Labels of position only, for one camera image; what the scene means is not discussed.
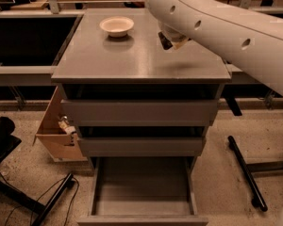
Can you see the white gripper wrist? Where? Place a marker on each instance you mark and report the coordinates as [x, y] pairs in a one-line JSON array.
[[172, 35]]

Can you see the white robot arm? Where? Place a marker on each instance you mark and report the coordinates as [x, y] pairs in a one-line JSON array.
[[249, 40]]

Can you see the grey drawer cabinet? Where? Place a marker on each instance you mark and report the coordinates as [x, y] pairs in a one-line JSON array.
[[96, 66]]

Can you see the grey middle drawer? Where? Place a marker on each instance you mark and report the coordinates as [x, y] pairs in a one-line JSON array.
[[145, 146]]

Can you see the grey drawer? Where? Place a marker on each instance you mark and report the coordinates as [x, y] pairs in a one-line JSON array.
[[140, 113], [145, 146], [142, 191]]

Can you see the grey top drawer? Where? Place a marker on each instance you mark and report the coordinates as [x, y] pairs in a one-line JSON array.
[[140, 113]]

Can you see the grey bottom drawer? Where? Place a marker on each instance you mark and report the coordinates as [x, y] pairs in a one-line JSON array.
[[142, 191]]

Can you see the white paper bowl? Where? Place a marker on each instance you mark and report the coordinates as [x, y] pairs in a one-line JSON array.
[[117, 26]]

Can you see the wooden box on floor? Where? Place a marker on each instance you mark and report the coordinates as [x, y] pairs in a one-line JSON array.
[[61, 146]]

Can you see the black table leg right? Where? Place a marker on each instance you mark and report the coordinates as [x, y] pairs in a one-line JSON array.
[[257, 200]]

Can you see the black stand leg left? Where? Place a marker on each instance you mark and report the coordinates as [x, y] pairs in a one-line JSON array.
[[62, 185]]

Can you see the black chair left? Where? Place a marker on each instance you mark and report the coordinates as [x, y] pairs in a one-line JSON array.
[[8, 142]]

